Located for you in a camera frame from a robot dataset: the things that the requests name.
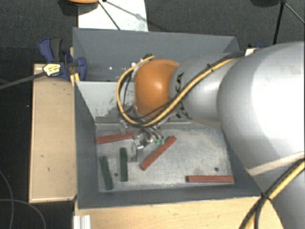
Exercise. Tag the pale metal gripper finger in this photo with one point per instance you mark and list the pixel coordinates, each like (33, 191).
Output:
(134, 154)
(141, 146)

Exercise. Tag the dark green flat block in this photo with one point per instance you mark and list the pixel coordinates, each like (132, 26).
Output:
(106, 173)
(123, 164)

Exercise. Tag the pale wood flat board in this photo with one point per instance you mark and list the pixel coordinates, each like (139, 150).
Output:
(53, 139)

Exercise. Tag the grey metal bin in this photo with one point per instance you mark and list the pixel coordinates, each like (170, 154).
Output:
(190, 151)

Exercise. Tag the red-brown flat block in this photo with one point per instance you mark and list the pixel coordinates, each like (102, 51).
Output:
(209, 178)
(112, 138)
(158, 153)

